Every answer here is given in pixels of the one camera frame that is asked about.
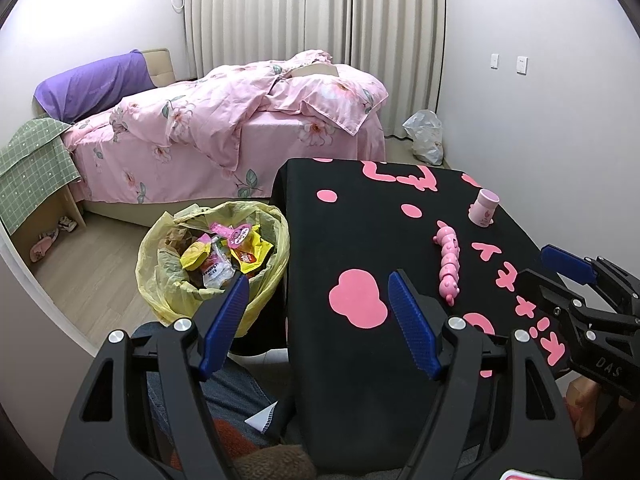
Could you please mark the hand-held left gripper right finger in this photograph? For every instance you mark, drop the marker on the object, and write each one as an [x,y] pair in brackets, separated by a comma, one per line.
[410,325]

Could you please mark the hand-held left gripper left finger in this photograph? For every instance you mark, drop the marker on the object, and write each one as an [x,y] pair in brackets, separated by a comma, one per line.
[225,325]

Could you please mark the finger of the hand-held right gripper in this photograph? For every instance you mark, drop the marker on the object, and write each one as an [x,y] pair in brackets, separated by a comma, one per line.
[545,287]
[565,260]

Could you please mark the pink white candy wrapper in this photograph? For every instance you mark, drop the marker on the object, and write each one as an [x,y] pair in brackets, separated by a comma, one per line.
[217,270]

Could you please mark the yellow snack packet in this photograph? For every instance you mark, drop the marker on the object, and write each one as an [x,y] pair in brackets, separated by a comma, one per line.
[257,250]

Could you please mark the pink printed wrapper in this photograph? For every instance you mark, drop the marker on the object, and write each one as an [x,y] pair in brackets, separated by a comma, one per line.
[232,232]

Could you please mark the person's right forearm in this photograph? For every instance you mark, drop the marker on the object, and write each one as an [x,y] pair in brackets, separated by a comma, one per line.
[582,405]

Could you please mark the person's jeans leg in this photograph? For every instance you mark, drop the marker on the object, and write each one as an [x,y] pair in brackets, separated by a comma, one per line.
[235,390]

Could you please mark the pink caterpillar toy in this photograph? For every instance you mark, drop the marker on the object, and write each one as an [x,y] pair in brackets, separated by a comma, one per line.
[447,260]

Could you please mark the pink cup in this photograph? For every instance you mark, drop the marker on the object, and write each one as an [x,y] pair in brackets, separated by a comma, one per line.
[482,210]

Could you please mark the person's orange brown top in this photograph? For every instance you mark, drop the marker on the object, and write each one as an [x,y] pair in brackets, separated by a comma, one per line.
[280,462]

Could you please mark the white plastic bag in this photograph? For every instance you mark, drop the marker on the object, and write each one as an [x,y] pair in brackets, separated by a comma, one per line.
[425,135]

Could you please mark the white slipper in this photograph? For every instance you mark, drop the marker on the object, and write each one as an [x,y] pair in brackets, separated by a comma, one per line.
[66,224]

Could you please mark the pink slipper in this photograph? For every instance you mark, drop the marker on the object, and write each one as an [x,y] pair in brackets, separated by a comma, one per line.
[42,249]

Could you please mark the bed with pink sheet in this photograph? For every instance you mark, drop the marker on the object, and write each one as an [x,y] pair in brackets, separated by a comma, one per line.
[115,160]

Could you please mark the pink floral quilt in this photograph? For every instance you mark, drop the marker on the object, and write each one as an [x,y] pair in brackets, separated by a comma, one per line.
[225,95]

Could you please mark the green checked cloth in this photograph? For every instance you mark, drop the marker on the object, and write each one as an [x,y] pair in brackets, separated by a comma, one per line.
[35,160]

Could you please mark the beige headboard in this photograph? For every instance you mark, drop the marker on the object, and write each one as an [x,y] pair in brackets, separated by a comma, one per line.
[160,67]

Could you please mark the beige flat cardboard box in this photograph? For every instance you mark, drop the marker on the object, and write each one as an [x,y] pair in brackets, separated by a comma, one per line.
[315,70]

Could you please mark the purple pillow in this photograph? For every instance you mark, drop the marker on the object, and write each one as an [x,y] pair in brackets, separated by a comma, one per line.
[90,90]

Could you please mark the beige pleated curtain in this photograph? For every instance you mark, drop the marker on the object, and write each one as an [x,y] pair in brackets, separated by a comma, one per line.
[260,10]
[400,35]

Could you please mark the white wall switch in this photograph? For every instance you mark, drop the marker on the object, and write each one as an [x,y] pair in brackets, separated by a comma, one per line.
[494,60]
[521,64]

